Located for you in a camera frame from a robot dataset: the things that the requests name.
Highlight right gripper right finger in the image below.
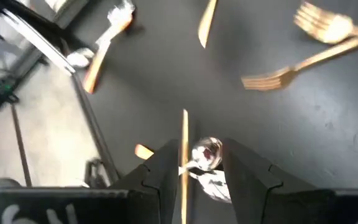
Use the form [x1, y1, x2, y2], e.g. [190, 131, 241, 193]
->
[222, 138, 335, 224]

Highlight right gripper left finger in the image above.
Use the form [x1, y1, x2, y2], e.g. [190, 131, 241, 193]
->
[110, 139, 180, 224]

